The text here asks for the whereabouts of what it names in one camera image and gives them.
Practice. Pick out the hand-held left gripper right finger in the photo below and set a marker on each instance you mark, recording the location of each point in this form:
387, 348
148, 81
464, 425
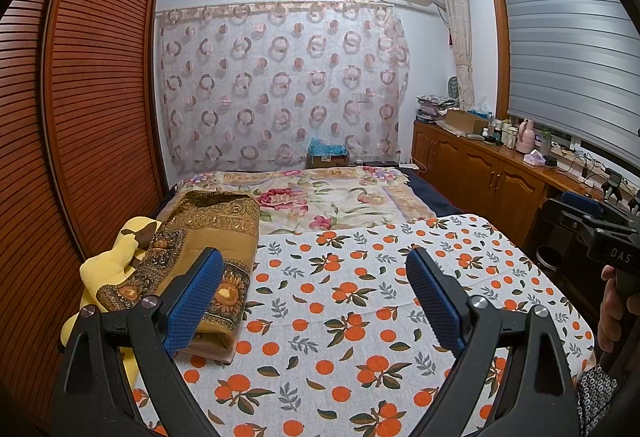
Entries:
435, 302

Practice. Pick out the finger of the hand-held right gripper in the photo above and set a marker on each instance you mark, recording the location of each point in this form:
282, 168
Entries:
570, 217
585, 204

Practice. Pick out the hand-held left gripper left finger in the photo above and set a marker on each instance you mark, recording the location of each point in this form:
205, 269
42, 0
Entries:
192, 302

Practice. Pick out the brown patterned garment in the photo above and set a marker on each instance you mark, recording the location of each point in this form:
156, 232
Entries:
210, 227

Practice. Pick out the person's right hand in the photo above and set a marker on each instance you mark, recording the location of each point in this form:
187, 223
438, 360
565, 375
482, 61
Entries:
610, 317

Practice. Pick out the dark trash bin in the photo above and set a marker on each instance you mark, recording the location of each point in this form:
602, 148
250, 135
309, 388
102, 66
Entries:
550, 257

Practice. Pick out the pale pink folded garment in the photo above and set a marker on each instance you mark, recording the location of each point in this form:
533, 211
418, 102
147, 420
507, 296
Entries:
210, 354

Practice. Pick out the white power strip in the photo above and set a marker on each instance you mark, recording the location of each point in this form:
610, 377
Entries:
565, 148

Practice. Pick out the pink tissue box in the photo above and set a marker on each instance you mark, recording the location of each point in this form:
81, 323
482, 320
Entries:
534, 158

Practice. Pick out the orange fruit print bed sheet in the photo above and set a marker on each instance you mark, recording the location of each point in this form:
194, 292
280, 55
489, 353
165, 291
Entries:
350, 277

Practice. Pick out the pink kettle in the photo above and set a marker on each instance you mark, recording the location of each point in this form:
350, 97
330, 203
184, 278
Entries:
526, 137

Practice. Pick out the yellow plush toy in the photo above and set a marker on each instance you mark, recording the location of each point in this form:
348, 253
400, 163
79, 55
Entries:
100, 272

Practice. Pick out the navy mattress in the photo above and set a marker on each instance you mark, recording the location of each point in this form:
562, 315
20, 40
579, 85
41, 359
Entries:
430, 197

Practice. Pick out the long wooden cabinet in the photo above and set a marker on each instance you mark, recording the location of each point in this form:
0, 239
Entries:
475, 167

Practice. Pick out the cluster of small bottles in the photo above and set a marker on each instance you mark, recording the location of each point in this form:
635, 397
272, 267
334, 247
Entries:
500, 132

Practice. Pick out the flat cardboard box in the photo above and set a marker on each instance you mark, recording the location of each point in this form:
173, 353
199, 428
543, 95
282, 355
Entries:
462, 121

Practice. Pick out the person's patterned clothing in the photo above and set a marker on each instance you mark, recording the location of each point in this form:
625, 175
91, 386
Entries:
595, 397

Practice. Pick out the grey window blind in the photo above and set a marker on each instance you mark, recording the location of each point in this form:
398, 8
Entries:
565, 57

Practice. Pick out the floral blanket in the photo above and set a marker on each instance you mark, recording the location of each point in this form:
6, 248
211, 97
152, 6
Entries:
320, 197

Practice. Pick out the small green fan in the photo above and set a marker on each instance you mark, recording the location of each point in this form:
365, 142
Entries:
453, 87

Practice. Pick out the stack of folded cloths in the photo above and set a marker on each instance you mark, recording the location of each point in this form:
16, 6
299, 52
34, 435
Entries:
435, 106

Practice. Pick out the cardboard box with blue cloth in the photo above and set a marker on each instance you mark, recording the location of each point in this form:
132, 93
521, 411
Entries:
327, 161

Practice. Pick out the beige side curtain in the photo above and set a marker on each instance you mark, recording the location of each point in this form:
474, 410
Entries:
460, 32

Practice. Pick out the wooden louvered wardrobe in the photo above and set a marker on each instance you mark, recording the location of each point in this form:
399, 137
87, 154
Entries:
100, 92

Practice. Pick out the circle patterned sheer curtain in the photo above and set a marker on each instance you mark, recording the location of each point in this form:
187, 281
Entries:
280, 82

